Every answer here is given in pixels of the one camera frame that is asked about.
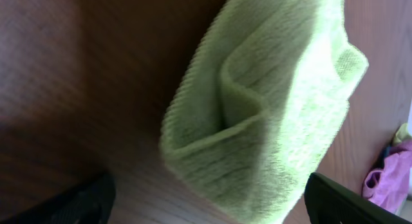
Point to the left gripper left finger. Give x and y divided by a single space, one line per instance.
88 202

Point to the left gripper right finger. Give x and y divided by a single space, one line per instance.
328 202

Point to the green microfiber cloth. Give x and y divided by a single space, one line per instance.
260 104

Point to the purple microfiber cloth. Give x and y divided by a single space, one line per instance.
387 184

